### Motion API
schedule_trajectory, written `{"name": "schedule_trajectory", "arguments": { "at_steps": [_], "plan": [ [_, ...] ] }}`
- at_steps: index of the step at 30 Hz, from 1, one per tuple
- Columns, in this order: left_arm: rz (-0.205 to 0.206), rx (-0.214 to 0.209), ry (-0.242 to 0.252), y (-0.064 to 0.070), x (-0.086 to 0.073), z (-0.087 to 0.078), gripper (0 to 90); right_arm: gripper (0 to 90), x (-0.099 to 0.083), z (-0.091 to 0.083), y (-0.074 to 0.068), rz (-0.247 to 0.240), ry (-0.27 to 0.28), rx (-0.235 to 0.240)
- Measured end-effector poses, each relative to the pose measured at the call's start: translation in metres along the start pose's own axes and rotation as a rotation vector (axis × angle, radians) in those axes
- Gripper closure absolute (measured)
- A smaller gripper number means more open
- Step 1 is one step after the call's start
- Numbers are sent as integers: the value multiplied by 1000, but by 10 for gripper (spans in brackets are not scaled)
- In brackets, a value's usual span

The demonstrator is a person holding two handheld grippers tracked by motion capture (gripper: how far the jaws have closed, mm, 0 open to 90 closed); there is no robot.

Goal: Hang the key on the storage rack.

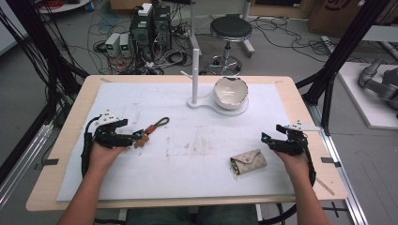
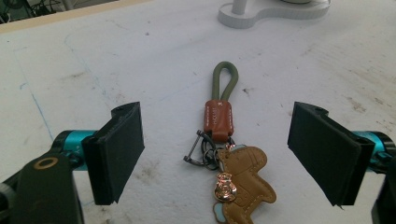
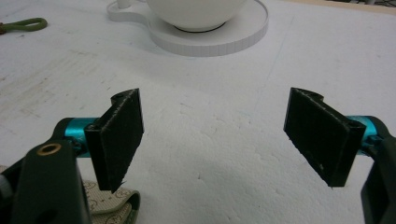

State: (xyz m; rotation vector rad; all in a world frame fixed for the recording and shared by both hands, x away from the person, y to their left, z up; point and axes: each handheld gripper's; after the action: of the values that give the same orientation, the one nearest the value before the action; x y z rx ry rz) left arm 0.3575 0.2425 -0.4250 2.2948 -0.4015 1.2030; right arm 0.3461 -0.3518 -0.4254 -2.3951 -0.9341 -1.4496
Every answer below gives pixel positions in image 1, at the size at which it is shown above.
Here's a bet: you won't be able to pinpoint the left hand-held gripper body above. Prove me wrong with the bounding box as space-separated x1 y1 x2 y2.
92 109 135 150

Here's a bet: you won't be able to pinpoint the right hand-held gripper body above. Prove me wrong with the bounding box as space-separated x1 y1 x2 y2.
269 120 324 157

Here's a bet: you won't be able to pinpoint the brown leather keychain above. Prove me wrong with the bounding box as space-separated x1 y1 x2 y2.
133 116 171 149

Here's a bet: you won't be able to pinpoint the person's left hand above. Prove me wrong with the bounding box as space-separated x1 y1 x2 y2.
88 142 128 177

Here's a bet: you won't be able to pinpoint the person's right hand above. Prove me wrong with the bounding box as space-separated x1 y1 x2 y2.
274 149 310 186

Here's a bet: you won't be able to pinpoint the beige key pouch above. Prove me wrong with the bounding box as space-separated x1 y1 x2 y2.
229 148 268 182

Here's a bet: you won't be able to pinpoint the black tape piece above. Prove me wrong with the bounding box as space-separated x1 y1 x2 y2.
320 157 343 169
42 157 60 167

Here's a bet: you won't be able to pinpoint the white eggshell bowl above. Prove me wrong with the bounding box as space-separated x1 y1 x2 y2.
212 76 250 111

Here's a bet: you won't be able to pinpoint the white foam mat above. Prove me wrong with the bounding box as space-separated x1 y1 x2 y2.
55 82 296 203

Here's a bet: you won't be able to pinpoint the small white power unit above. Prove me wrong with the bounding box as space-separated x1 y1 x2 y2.
118 32 132 58
104 32 122 58

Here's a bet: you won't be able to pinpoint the white platform board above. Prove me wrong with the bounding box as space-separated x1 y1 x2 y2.
337 61 398 131

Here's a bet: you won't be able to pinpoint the white hook stand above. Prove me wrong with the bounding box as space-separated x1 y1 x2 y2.
180 48 250 117

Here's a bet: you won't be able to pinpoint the black computer tower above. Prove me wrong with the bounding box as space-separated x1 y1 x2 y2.
152 4 173 52
129 12 155 62

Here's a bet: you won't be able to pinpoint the person's legs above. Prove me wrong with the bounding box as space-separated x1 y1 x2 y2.
125 203 260 225

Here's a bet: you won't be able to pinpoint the black round stool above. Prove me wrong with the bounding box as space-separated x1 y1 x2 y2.
207 13 253 77

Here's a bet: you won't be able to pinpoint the white box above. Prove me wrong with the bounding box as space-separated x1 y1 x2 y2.
137 2 154 18

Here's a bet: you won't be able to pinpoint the brown cardboard box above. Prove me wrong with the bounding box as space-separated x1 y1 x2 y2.
307 0 398 39

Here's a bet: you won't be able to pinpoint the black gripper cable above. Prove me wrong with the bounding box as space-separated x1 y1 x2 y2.
298 132 317 188
80 114 102 180

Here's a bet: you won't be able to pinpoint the aluminium rail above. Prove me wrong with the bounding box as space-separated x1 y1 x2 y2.
0 120 54 209
303 102 370 225

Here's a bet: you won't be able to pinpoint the tangle of floor cables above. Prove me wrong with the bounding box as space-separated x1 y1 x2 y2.
85 3 370 76

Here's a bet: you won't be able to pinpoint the black frame post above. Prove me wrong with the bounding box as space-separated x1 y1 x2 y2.
0 0 90 129
295 0 392 136

